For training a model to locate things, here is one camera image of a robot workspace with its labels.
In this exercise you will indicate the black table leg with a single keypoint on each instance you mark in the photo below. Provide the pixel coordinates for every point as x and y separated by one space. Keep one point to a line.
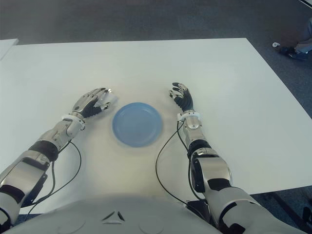
292 209

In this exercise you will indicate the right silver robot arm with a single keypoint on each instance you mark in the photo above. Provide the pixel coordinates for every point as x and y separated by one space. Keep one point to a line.
214 170

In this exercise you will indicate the blue jeans leg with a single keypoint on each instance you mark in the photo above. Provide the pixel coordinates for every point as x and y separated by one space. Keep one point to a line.
306 41

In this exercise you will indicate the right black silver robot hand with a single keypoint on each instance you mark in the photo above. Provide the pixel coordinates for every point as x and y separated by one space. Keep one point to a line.
185 100

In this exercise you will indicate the small white floor object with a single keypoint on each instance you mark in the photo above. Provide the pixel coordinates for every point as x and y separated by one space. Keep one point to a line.
276 44

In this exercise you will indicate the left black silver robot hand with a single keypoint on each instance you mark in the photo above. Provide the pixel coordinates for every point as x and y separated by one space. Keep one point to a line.
84 103

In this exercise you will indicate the blue round plate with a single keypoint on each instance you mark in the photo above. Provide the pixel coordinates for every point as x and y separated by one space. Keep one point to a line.
137 124

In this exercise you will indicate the grey robot torso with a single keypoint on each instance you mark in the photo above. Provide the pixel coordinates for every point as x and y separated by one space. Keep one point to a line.
109 214

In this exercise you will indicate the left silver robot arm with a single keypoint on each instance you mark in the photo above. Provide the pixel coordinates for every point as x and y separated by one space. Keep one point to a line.
29 165

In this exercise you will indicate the white neighbouring table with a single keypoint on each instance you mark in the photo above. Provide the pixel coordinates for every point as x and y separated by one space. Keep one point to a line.
7 47

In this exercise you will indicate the dark shoes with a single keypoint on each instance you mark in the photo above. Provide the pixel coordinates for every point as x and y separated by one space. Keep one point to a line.
292 52

